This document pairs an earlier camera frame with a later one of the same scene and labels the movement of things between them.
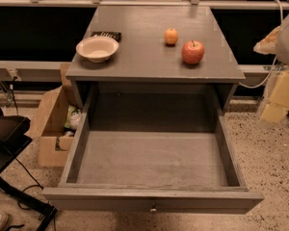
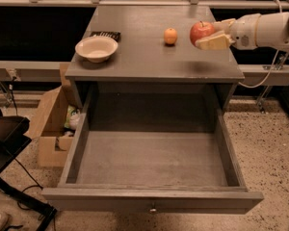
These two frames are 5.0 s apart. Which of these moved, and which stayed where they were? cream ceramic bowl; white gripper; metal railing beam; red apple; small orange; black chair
Moved: white gripper; red apple
Stayed: cream ceramic bowl; metal railing beam; black chair; small orange
